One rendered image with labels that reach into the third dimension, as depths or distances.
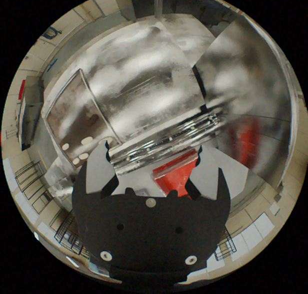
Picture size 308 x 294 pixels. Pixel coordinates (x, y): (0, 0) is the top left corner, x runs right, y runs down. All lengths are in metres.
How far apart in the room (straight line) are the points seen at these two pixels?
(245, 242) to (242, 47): 4.73
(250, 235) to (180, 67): 4.91
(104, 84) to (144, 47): 0.26
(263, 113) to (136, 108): 0.49
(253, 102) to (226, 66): 0.14
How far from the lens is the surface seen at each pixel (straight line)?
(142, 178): 0.67
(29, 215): 7.62
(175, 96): 0.46
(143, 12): 1.79
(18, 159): 7.88
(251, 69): 0.32
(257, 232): 4.88
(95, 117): 0.51
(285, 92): 0.30
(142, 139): 0.54
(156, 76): 0.46
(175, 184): 0.71
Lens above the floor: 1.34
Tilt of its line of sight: 76 degrees down
